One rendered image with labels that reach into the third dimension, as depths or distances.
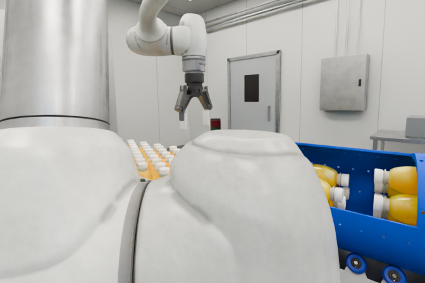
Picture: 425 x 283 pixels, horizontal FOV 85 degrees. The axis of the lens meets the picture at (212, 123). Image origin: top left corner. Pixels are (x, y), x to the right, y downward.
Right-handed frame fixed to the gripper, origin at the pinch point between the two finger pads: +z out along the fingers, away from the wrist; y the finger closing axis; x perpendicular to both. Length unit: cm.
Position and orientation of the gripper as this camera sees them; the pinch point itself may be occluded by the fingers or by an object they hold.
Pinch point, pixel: (195, 125)
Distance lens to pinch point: 91.9
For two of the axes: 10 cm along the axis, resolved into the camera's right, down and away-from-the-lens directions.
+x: -8.1, -0.5, 5.9
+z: 0.2, 9.9, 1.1
